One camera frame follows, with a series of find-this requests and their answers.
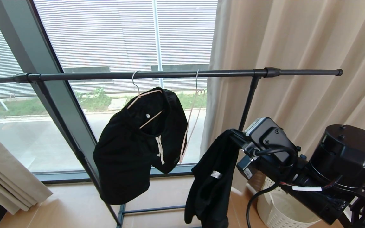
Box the white laundry basket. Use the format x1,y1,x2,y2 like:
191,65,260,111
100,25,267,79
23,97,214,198
257,177,321,228

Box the black shorts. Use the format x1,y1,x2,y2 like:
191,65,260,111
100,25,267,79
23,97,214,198
93,88,188,205

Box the beige curtain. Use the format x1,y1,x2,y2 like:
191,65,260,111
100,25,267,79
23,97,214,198
201,0,365,190
0,122,53,215

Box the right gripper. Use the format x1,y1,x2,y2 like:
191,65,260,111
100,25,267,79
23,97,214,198
230,130,308,190

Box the black garment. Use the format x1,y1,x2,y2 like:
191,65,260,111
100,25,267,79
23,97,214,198
184,129,245,228

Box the window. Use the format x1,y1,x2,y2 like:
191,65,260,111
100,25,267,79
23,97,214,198
0,0,218,184

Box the pink clothes hanger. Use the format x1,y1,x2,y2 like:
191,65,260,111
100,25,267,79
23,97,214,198
127,71,164,129
179,70,206,164

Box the black clothes rack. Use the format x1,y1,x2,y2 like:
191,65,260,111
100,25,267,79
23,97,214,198
0,67,343,228

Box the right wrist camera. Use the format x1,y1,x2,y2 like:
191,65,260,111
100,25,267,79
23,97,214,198
244,117,298,163

